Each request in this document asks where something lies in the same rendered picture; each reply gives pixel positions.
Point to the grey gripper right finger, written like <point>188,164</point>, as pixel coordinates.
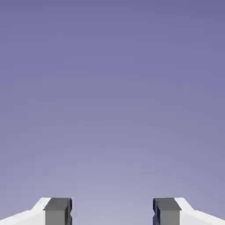
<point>167,211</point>

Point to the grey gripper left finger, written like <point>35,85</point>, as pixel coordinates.
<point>56,211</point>

